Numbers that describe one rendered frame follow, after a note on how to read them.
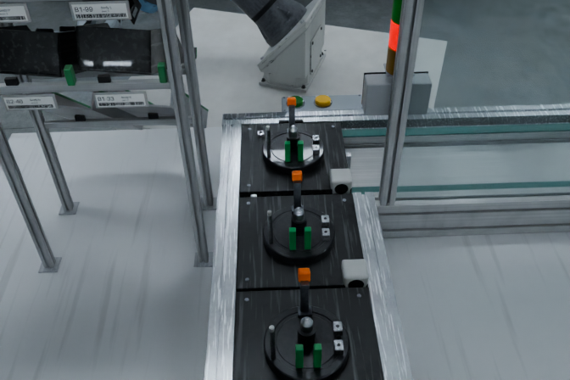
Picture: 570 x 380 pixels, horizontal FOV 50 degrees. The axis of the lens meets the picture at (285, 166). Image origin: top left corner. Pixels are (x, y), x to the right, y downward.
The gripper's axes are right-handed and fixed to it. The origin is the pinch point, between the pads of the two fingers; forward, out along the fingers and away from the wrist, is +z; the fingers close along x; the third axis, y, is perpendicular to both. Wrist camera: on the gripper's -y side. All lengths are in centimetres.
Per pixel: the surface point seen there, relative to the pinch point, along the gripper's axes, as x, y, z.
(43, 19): 193, 192, -143
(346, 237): -55, 22, 27
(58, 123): 5.2, 7.3, 17.1
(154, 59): -22.8, -11.3, 11.8
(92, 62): -12.7, -13.3, 14.6
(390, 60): -61, 0, 1
